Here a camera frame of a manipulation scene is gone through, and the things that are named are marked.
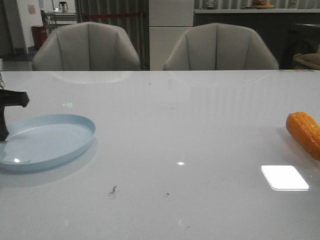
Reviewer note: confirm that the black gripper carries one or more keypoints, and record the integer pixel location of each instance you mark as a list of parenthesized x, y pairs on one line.
[(10, 98)]

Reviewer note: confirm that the light blue round plate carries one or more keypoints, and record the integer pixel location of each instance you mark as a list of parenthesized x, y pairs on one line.
[(44, 142)]

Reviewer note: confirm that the orange corn cob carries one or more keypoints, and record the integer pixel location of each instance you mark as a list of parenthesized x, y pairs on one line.
[(305, 130)]

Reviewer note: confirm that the red trash bin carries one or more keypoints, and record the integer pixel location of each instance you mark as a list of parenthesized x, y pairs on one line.
[(39, 35)]

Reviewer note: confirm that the left beige upholstered chair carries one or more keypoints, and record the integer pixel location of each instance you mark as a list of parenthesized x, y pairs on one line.
[(87, 46)]

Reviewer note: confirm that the beige upholstered chair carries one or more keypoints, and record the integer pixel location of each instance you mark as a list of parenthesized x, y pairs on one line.
[(220, 47), (87, 46)]

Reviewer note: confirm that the background table with kettle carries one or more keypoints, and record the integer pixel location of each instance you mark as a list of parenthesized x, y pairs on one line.
[(55, 13)]

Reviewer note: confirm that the red barrier belt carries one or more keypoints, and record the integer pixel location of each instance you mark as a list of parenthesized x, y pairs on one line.
[(108, 16)]

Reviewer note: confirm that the white cabinet column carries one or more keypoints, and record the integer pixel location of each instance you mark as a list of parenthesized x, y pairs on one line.
[(167, 20)]

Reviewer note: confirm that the right beige upholstered chair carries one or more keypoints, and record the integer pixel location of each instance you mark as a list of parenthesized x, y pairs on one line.
[(220, 47)]

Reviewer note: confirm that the fruit bowl on counter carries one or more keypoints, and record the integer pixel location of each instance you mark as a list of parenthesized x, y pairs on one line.
[(261, 4)]

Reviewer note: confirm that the dark counter with white top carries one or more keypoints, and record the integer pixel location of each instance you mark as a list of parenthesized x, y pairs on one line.
[(271, 24)]

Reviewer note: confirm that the dark chair at right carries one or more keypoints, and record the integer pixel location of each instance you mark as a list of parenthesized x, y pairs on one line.
[(302, 38)]

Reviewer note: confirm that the beige cushion at right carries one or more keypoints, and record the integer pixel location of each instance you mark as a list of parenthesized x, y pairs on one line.
[(311, 60)]

